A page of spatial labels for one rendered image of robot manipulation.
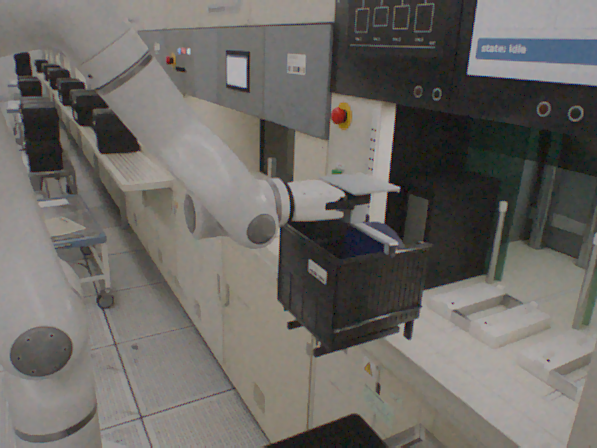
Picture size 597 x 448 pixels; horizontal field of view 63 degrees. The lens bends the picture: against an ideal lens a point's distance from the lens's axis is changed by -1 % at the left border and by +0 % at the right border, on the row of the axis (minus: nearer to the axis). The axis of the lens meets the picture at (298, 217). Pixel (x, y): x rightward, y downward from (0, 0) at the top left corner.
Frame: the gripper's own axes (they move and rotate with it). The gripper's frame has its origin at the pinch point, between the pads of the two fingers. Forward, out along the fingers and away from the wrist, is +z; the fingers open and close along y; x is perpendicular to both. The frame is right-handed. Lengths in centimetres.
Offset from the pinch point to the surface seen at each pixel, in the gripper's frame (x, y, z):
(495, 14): 31.6, 12.9, 15.0
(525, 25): 29.8, 18.8, 15.0
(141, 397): -125, -117, -21
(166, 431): -125, -92, -17
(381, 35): 28.4, -15.5, 15.0
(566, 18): 30.7, 25.2, 15.0
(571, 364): -36, 24, 43
